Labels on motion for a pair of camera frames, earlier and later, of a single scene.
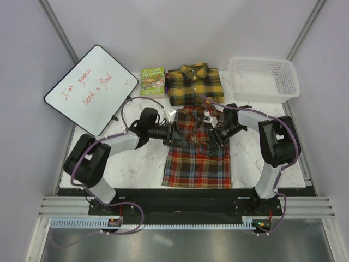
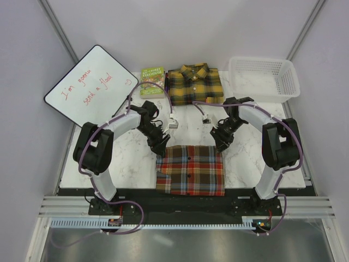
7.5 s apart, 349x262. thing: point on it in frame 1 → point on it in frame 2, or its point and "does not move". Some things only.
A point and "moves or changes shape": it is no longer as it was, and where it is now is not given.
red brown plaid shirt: (192, 166) moves or changes shape
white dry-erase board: (93, 91) does not move
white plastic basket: (260, 79) does not move
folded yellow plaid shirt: (186, 85) does not move
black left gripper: (174, 137) → (158, 145)
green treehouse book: (152, 82) does not move
